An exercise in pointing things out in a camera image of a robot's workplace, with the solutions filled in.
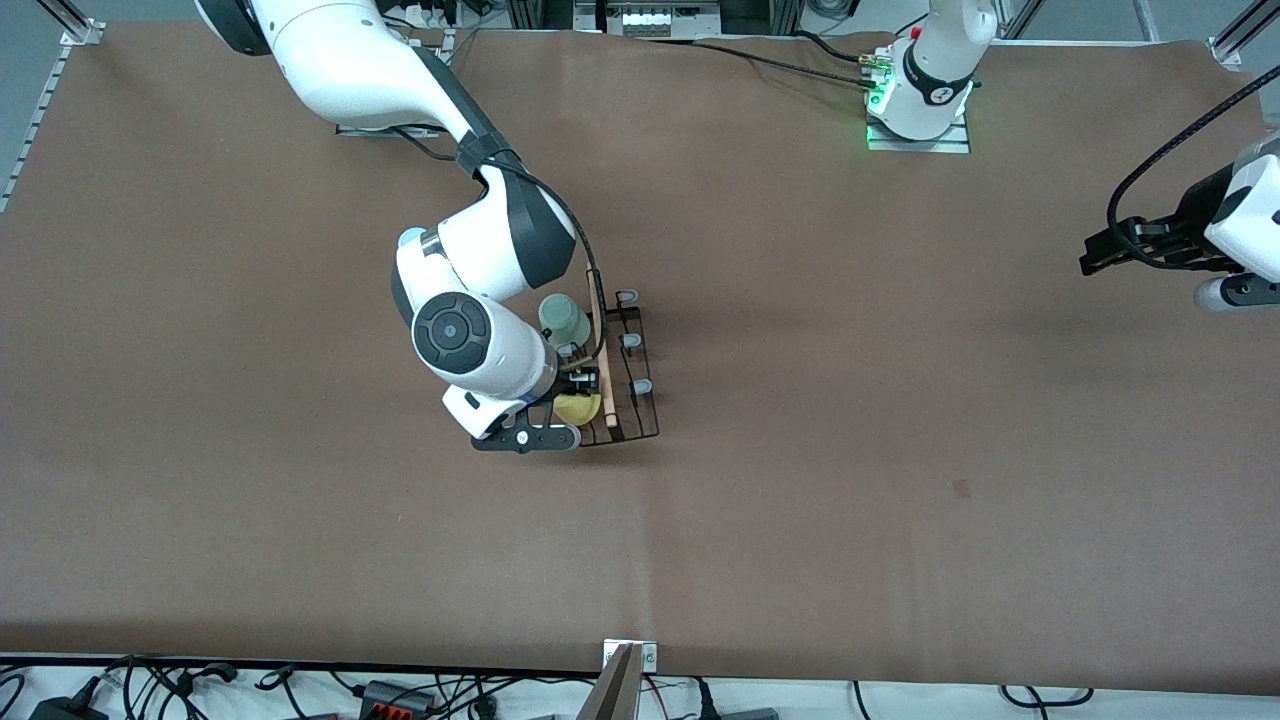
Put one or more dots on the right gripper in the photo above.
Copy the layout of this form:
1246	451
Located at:
579	381

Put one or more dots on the green plastic cup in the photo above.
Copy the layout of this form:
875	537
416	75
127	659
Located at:
564	318

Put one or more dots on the aluminium frame profile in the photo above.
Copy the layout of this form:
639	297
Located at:
1240	30
75	22

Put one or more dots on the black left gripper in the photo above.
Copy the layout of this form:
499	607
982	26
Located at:
1187	220

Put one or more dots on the black power adapter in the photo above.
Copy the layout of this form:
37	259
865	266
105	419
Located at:
65	708

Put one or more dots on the black box with red connectors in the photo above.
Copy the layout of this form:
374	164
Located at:
395	698

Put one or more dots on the perforated metal side rail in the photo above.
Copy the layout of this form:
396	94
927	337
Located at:
35	125

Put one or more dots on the white power strip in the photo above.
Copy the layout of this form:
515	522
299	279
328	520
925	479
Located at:
660	18

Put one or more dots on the metal table edge bracket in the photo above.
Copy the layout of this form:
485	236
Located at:
648	655

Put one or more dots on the grey camera mount beam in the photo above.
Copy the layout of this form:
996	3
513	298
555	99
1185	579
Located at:
612	690

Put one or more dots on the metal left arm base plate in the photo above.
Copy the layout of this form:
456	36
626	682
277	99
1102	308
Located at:
925	143

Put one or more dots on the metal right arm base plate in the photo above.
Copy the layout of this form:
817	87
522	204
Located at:
390	130

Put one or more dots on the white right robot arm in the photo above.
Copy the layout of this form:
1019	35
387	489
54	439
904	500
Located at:
340	60

